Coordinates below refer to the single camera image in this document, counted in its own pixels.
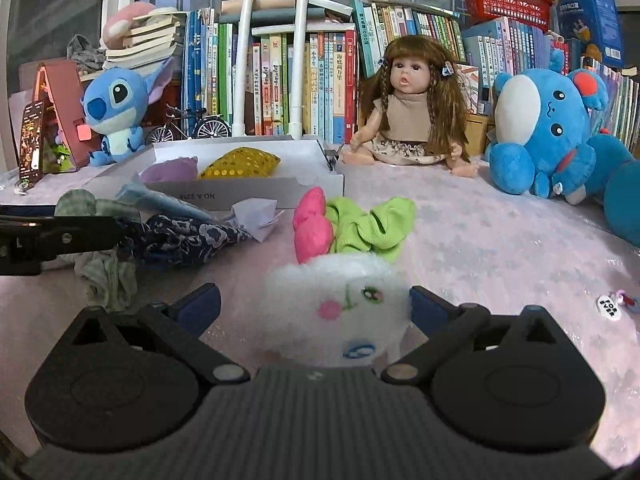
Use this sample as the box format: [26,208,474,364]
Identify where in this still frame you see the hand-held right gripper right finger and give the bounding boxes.
[380,285,570,384]

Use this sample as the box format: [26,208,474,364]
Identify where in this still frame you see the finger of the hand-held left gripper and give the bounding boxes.
[0,214,127,277]

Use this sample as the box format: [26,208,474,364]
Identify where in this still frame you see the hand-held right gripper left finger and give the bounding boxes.
[70,282,251,387]

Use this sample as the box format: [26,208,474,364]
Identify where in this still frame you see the dark blue floral cloth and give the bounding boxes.
[117,214,252,269]

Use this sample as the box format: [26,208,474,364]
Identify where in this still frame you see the green ruffled cloth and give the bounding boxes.
[325,196,417,262]

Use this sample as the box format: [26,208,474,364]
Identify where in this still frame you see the white foam block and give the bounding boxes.
[264,252,413,368]

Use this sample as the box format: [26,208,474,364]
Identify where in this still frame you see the white cardboard box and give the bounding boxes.
[81,136,346,212]

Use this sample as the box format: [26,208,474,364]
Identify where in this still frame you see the pink and green plush toy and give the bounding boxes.
[292,186,335,265]

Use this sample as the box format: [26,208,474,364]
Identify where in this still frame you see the green checked cloth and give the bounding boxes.
[54,189,140,312]

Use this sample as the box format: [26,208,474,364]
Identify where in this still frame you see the pink star-patterned blanket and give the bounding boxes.
[0,155,640,461]

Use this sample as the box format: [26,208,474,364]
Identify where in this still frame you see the green toy figures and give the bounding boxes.
[42,135,76,171]

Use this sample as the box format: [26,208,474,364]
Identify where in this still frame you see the light blue cloth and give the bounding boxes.
[117,181,213,222]

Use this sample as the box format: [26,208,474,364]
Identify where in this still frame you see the colourful printed card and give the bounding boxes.
[19,101,46,196]

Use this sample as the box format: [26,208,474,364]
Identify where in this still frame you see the purple cloth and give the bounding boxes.
[140,156,200,185]

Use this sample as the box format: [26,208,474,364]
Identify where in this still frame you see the blue big-eared alien plush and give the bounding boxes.
[82,56,176,167]

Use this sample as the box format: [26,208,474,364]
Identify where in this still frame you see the red-brown wooden house model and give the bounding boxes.
[31,59,103,175]

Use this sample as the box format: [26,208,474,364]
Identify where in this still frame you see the yellow sequin pouch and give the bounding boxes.
[198,146,282,181]

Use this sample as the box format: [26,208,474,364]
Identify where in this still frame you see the miniature black bicycle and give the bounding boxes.
[145,106,233,147]

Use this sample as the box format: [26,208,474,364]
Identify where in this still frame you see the small wooden box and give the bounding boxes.
[465,112,496,157]

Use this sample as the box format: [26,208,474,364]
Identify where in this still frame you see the grey crumpled cloth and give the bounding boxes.
[66,34,107,77]

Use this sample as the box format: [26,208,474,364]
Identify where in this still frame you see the long-haired baby doll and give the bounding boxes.
[348,35,480,177]

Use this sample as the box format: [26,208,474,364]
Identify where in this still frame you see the stack of lying books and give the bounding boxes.
[102,12,185,78]

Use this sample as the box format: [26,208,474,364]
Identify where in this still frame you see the blue white-bellied plush toy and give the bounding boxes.
[484,49,608,206]

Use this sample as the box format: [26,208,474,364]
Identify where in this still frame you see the teal plush toy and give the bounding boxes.
[582,132,640,248]

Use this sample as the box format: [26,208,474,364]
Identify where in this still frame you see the row of upright books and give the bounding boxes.
[182,0,640,157]

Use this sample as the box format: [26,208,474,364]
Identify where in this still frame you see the dark green lying book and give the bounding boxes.
[220,6,354,27]

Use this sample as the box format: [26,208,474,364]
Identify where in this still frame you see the red plastic basket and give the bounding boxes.
[460,0,555,33]

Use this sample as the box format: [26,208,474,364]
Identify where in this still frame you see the tan flat box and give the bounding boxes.
[220,0,297,16]

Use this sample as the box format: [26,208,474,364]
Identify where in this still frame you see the blue cardboard box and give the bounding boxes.
[552,0,626,70]

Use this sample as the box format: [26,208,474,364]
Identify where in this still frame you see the white keychain tag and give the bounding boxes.
[596,294,623,322]

